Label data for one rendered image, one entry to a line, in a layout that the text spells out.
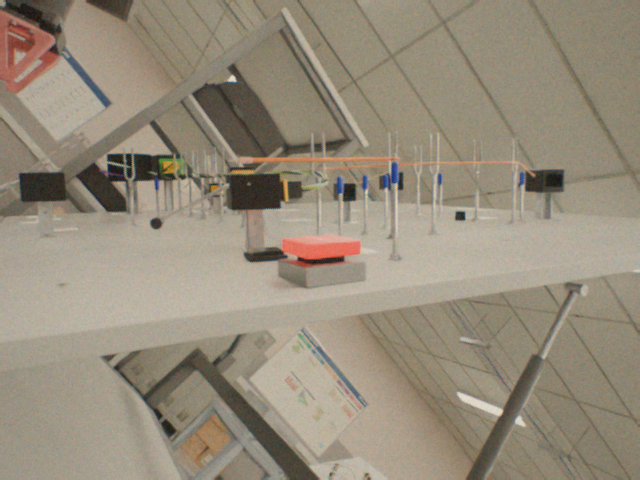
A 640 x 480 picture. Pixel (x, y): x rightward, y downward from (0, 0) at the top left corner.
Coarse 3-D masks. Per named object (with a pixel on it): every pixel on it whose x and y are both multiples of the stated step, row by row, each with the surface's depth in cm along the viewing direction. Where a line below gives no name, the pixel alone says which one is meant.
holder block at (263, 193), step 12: (228, 180) 61; (240, 180) 60; (252, 180) 60; (264, 180) 60; (276, 180) 61; (228, 192) 62; (240, 192) 60; (252, 192) 60; (264, 192) 61; (276, 192) 61; (228, 204) 62; (240, 204) 60; (252, 204) 60; (264, 204) 61; (276, 204) 61
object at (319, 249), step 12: (288, 240) 45; (300, 240) 44; (312, 240) 44; (324, 240) 44; (336, 240) 44; (348, 240) 44; (288, 252) 45; (300, 252) 43; (312, 252) 42; (324, 252) 43; (336, 252) 43; (348, 252) 44; (312, 264) 43
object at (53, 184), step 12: (24, 180) 80; (36, 180) 81; (48, 180) 81; (60, 180) 82; (24, 192) 80; (36, 192) 81; (48, 192) 81; (60, 192) 82; (48, 204) 83; (48, 216) 83; (48, 228) 83
